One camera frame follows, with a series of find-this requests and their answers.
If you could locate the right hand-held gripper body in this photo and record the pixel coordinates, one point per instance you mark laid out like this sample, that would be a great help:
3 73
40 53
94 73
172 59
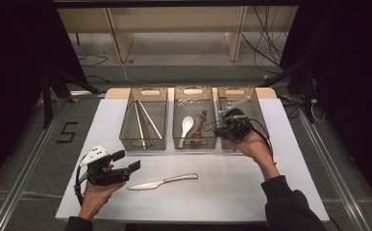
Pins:
235 126

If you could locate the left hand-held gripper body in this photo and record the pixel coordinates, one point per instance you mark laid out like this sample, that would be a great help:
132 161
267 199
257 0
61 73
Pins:
105 174

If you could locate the transparent grey plastic bin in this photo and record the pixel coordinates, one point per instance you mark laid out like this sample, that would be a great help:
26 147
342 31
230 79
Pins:
159 110
257 109
182 109

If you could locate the red-brown spoon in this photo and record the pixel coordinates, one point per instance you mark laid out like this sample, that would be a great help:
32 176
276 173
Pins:
198 134

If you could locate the white chopstick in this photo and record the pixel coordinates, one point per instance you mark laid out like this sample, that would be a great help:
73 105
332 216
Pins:
149 120
140 125

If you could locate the white ceramic spoon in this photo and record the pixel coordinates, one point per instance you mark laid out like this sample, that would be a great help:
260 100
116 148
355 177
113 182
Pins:
187 123

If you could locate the person's left hand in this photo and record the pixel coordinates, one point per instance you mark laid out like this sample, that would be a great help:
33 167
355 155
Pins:
95 197

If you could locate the person's right hand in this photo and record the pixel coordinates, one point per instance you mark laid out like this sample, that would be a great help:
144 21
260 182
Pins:
257 147

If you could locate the metal knife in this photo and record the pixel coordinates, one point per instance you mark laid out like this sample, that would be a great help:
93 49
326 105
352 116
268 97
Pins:
174 178

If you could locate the white table cover sheet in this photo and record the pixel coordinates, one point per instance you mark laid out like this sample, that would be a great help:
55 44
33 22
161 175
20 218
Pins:
199 205

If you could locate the black metal stand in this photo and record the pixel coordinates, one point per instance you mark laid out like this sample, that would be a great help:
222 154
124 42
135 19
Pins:
47 106
308 96

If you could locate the beige wooden desk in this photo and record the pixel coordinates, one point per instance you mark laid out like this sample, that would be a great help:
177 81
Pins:
174 19

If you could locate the dark curtain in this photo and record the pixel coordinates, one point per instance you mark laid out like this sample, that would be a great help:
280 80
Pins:
10 80
356 80

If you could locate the aluminium floor rail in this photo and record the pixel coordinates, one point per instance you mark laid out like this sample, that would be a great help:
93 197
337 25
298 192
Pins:
331 166
23 179

